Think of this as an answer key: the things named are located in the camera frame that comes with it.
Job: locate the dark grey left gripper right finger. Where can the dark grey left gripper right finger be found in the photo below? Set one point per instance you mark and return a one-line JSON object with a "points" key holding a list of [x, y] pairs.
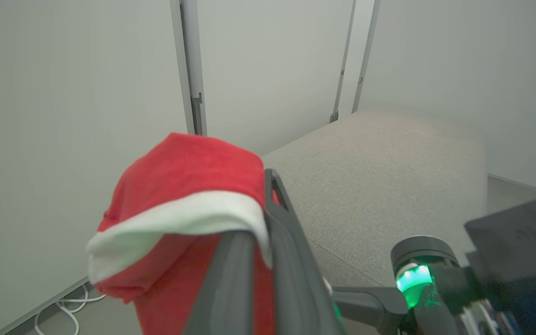
{"points": [[296, 288]]}

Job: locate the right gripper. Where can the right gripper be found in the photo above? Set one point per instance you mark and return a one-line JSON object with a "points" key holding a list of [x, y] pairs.
{"points": [[424, 251]]}

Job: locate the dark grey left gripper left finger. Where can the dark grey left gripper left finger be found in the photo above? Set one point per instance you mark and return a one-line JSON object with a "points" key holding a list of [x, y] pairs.
{"points": [[226, 288]]}

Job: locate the red and white garment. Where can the red and white garment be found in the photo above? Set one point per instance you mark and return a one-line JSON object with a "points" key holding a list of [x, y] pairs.
{"points": [[189, 167]]}

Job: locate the grey fabric sofa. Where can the grey fabric sofa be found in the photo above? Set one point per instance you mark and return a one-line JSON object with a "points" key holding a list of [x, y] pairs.
{"points": [[379, 186]]}

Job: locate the wide white partition panel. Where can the wide white partition panel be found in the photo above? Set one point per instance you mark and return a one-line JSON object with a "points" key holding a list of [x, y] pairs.
{"points": [[63, 116]]}

